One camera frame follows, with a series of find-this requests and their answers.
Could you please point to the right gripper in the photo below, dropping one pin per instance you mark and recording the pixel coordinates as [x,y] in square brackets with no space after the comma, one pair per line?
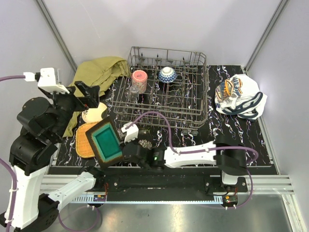
[123,145]

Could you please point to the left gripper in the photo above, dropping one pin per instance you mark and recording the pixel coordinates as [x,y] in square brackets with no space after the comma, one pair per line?
[91,96]

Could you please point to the teal square ceramic dish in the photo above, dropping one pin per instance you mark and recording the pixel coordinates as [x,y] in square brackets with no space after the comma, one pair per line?
[105,143]

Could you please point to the clear drinking glass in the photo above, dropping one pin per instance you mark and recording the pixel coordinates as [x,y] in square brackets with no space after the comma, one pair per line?
[133,94]

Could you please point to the pink skull pattern mug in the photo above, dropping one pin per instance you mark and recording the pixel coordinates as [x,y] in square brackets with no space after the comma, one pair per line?
[139,79]

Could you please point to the red patterned bowl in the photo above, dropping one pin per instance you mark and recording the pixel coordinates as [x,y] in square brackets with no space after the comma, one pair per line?
[167,75]

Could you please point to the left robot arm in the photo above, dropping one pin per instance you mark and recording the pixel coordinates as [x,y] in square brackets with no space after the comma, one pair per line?
[44,121]

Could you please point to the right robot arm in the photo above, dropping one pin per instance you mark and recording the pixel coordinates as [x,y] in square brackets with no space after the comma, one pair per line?
[227,156]

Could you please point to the black floral square plate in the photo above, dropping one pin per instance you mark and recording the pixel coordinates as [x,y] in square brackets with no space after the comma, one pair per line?
[144,139]

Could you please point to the cream round floral plate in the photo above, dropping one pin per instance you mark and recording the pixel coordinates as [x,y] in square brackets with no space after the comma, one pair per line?
[95,114]

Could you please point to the olive green cloth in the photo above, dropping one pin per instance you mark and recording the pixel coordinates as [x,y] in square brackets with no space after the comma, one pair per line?
[101,72]

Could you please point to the woven bamboo basket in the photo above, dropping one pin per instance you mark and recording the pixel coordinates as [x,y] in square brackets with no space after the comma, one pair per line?
[83,147]

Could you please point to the white printed t-shirt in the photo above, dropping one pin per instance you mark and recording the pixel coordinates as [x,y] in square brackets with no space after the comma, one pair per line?
[240,96]

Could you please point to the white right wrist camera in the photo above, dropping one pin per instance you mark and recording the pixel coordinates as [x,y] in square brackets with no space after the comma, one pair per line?
[130,131]

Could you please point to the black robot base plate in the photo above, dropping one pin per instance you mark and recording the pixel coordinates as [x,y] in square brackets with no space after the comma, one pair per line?
[133,188]

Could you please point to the grey wire dish rack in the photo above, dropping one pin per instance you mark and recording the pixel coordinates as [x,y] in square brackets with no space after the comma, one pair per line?
[184,102]

